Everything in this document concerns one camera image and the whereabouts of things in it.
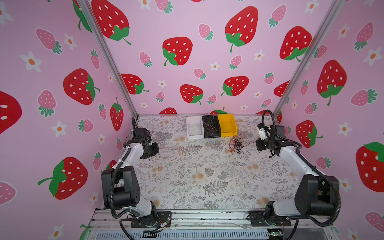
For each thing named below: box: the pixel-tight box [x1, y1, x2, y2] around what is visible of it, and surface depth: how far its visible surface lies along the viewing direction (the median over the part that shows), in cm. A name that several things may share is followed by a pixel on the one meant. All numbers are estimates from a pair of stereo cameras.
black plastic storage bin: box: [202, 114, 221, 139], surface depth 113 cm
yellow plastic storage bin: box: [217, 114, 238, 137], surface depth 113 cm
